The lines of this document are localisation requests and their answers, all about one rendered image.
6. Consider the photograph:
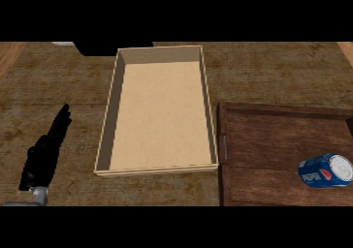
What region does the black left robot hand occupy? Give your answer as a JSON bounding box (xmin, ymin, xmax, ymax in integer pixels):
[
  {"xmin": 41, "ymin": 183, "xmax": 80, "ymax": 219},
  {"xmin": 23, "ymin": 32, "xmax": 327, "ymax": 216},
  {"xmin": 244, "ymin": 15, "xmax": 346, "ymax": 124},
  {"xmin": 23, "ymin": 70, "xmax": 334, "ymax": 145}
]
[{"xmin": 18, "ymin": 103, "xmax": 72, "ymax": 192}]

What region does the open cardboard box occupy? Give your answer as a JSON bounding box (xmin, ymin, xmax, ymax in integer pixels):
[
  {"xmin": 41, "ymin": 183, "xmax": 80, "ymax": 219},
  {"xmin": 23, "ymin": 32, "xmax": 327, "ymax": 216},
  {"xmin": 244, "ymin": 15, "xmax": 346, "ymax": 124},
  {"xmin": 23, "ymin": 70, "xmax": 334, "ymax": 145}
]
[{"xmin": 92, "ymin": 45, "xmax": 220, "ymax": 177}]

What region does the dark brown wooden tray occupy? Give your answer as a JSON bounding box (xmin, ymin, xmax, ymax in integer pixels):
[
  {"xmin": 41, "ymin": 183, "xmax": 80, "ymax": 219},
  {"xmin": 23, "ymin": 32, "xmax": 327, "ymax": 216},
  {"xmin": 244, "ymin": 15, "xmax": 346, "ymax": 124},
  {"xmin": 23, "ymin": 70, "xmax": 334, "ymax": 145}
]
[{"xmin": 216, "ymin": 102, "xmax": 353, "ymax": 207}]

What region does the blue soda can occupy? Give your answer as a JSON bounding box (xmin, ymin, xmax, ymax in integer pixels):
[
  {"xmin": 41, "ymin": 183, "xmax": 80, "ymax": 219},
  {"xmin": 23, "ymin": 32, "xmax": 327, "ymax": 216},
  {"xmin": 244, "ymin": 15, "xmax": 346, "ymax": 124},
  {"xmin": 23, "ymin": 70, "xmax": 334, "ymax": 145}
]
[{"xmin": 296, "ymin": 153, "xmax": 353, "ymax": 189}]

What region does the black block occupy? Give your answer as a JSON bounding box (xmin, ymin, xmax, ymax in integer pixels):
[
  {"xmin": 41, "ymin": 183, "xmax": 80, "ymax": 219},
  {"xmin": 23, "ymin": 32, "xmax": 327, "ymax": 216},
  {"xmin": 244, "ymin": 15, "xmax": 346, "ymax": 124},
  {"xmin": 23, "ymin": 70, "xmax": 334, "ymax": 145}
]
[{"xmin": 71, "ymin": 42, "xmax": 155, "ymax": 57}]

